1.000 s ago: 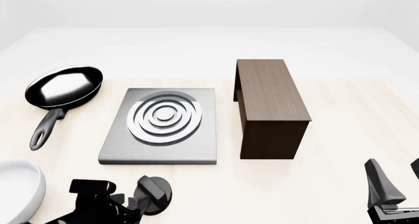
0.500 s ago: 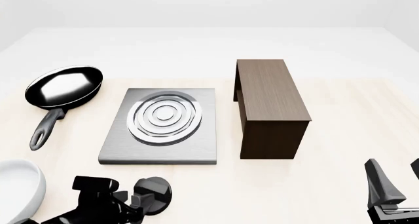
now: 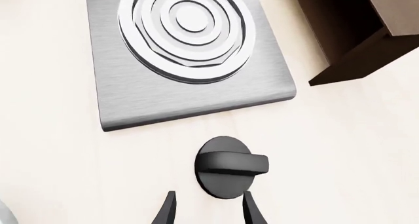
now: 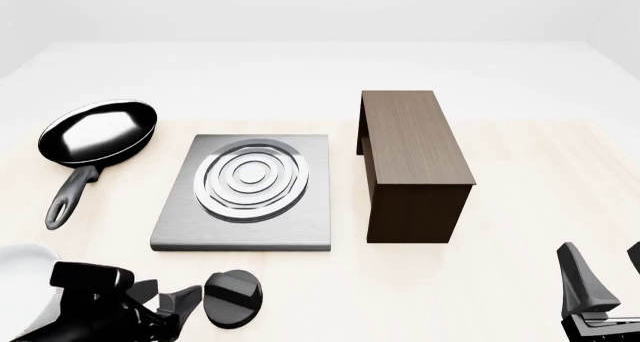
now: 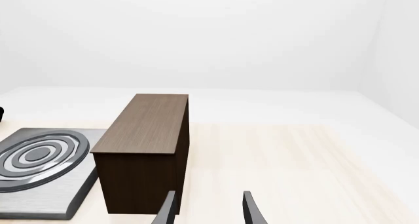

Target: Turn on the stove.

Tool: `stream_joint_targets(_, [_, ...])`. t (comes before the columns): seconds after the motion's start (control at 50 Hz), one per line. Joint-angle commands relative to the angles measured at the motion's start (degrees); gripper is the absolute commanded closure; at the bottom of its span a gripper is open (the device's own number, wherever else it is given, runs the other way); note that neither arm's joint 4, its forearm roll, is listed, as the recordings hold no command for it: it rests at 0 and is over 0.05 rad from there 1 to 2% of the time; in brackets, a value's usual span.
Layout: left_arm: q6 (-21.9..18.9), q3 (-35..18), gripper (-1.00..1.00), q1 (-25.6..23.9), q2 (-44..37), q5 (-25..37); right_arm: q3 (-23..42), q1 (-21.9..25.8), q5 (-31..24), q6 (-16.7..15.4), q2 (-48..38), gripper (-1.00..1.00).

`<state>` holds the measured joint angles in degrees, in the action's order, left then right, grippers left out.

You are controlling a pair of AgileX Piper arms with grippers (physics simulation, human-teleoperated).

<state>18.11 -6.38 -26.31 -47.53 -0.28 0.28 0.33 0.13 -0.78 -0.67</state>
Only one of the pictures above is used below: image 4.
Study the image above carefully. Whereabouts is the black frying pan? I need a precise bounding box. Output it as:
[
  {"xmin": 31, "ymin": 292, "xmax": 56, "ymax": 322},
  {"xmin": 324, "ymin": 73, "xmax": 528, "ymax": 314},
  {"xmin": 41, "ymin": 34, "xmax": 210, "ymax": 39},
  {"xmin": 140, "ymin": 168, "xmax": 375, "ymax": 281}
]
[{"xmin": 37, "ymin": 99, "xmax": 159, "ymax": 231}]

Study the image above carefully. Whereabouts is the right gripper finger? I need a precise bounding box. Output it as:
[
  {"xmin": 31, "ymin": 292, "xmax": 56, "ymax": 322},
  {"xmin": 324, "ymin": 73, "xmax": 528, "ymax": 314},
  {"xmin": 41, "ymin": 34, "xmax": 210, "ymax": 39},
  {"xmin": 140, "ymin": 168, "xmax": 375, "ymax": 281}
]
[
  {"xmin": 626, "ymin": 240, "xmax": 640, "ymax": 276},
  {"xmin": 556, "ymin": 241, "xmax": 622, "ymax": 320}
]

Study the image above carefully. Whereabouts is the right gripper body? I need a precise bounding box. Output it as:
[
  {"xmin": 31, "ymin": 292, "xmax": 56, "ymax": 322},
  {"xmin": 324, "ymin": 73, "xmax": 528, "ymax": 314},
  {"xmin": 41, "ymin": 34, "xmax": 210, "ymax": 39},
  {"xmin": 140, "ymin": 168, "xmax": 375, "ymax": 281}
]
[{"xmin": 561, "ymin": 303, "xmax": 640, "ymax": 342}]

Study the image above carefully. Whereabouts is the dark brown wooden cabinet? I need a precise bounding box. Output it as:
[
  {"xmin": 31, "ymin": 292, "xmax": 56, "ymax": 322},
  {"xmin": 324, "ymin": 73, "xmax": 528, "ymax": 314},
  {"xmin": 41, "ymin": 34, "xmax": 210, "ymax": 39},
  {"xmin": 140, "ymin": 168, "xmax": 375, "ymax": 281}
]
[{"xmin": 355, "ymin": 90, "xmax": 477, "ymax": 245}]

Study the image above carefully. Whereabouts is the flat grey stove plate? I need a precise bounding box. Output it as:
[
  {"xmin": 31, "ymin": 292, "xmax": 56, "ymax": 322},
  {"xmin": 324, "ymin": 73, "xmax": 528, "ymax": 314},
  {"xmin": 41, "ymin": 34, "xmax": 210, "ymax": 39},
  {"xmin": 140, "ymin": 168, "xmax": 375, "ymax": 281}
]
[{"xmin": 149, "ymin": 133, "xmax": 333, "ymax": 252}]

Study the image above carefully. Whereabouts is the round black stove knob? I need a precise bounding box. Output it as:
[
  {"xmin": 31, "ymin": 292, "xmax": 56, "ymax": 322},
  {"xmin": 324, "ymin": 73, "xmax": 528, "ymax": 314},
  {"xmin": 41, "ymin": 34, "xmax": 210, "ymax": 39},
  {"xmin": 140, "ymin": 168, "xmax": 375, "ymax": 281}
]
[{"xmin": 203, "ymin": 269, "xmax": 264, "ymax": 330}]

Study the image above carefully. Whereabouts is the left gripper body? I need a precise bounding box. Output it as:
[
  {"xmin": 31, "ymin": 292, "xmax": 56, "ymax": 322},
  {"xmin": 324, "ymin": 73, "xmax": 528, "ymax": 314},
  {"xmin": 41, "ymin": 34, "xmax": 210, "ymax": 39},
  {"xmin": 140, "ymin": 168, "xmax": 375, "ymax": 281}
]
[{"xmin": 118, "ymin": 299, "xmax": 182, "ymax": 342}]

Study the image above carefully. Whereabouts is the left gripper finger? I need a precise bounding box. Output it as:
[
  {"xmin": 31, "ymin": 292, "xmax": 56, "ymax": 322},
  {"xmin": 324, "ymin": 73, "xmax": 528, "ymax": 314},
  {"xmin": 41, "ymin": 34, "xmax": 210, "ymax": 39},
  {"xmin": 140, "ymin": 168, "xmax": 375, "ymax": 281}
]
[
  {"xmin": 158, "ymin": 285, "xmax": 204, "ymax": 321},
  {"xmin": 127, "ymin": 279, "xmax": 160, "ymax": 303}
]

